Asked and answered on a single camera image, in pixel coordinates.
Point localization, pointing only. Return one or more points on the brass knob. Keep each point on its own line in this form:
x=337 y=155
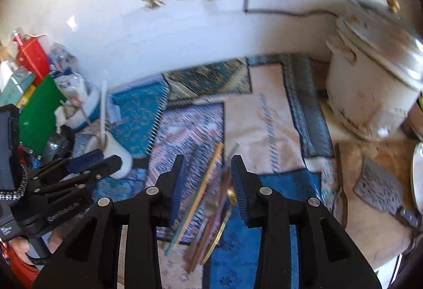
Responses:
x=393 y=3

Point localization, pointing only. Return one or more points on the white ceramic utensil cup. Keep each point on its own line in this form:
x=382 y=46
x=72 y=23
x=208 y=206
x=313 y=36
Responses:
x=115 y=150

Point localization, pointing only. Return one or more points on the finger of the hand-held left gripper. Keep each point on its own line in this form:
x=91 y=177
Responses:
x=84 y=160
x=105 y=166

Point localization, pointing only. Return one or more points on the white tissue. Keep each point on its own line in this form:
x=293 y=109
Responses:
x=64 y=117

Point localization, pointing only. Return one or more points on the blue patterned patchwork mat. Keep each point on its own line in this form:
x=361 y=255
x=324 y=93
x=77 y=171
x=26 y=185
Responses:
x=274 y=130

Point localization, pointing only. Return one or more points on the thin wooden stick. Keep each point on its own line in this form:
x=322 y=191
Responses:
x=82 y=112

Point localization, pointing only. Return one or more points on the red box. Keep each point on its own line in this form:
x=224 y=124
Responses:
x=31 y=57

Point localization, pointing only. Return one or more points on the blue and white plastic bag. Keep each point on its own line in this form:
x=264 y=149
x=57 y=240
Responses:
x=69 y=74

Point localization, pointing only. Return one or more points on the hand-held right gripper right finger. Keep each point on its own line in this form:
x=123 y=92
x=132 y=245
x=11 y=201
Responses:
x=237 y=186

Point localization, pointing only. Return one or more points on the wooden cutting board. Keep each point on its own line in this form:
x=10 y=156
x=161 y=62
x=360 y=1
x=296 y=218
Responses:
x=373 y=223

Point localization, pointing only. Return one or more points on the blue and white tub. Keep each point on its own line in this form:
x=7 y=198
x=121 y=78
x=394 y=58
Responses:
x=89 y=107

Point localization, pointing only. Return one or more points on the person's left hand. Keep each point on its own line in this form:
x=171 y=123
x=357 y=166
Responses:
x=21 y=249

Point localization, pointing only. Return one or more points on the steel cleaver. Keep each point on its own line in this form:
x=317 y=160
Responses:
x=376 y=186

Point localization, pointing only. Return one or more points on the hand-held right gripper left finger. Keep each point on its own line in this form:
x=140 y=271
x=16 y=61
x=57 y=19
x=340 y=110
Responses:
x=181 y=183

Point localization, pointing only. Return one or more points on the orange chopstick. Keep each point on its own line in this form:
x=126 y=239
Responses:
x=206 y=176

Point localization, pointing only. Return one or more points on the white rice cooker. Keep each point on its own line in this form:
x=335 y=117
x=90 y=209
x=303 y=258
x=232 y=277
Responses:
x=363 y=84

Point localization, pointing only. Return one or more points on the white plate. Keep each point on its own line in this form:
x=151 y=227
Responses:
x=417 y=176

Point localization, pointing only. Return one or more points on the gold spoon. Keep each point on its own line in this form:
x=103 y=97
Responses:
x=231 y=195

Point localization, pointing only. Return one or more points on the teal box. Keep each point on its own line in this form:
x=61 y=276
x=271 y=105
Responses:
x=16 y=85

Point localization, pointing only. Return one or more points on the brown chopstick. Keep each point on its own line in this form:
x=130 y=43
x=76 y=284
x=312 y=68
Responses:
x=198 y=252

